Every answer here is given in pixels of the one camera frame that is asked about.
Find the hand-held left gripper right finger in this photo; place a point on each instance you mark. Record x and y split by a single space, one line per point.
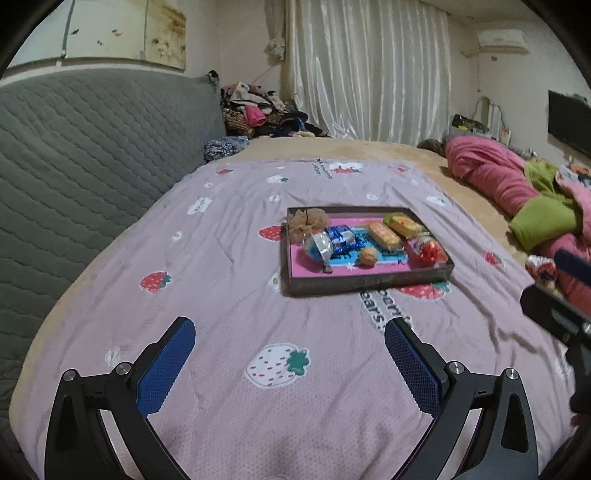
413 364

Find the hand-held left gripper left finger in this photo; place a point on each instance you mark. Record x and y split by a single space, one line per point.
166 364

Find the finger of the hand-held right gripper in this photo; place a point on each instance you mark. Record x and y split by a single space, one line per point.
575 266
549 309

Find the shallow brown cardboard tray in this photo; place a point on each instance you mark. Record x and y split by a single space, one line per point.
360 285

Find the red orange egg toy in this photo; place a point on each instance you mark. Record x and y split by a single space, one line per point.
430 251

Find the walnut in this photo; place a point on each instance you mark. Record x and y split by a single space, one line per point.
368 256

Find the yellow biscuit packet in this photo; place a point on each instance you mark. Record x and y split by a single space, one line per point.
384 235
406 225

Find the blue snack packet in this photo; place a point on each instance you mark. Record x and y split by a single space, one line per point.
344 237

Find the beige mesh scrunchie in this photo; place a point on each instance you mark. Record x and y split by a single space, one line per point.
307 222

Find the small red white doll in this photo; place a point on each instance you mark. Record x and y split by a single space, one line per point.
540 270

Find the green fleece blanket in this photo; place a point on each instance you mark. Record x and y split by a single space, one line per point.
545 219

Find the pink strawberry printed blanket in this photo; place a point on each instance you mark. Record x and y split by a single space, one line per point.
207 277

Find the pink book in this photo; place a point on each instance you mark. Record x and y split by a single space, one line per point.
392 265

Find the pink quilt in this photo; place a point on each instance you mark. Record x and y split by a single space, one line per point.
480 170

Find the black television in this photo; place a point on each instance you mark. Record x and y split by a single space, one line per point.
570 120

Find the dark green bag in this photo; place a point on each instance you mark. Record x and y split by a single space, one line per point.
466 122

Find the brown cloth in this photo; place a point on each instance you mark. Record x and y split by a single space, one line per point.
431 145

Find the beige bed sheet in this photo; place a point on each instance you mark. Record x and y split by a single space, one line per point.
392 152

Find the grey quilted headboard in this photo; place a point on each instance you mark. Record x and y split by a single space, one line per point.
92 161

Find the blue floral cloth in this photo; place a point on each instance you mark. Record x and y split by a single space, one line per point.
226 147

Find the white air conditioner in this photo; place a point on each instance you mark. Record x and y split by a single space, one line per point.
502 39

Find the pile of clothes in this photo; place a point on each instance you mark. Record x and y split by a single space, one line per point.
256 113

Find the white curtain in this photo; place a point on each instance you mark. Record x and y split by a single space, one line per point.
364 69

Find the white curtain pompom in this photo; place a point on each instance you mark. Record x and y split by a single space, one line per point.
277 48

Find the flower wall painting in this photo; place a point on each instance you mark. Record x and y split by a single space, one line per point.
120 27

